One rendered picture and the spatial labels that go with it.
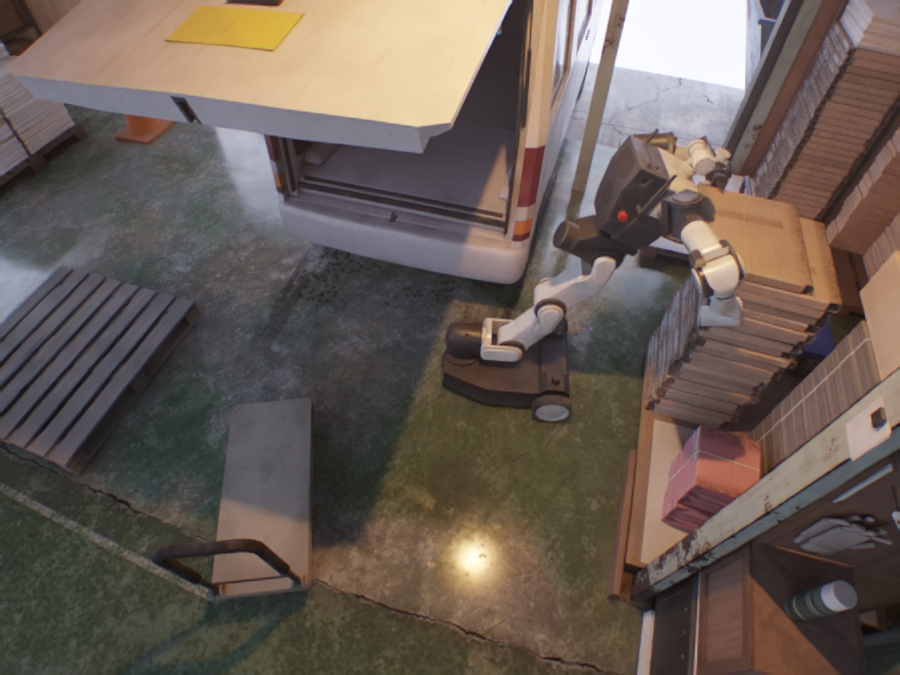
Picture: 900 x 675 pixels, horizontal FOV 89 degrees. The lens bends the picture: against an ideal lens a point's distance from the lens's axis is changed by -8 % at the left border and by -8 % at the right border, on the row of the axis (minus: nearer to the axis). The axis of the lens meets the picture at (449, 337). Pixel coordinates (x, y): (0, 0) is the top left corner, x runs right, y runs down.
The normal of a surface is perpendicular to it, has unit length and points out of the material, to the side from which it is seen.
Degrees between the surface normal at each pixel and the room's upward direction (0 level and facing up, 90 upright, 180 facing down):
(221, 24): 10
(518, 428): 0
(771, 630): 0
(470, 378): 0
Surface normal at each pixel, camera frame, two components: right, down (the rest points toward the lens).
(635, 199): -0.04, 0.80
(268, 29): -0.06, -0.47
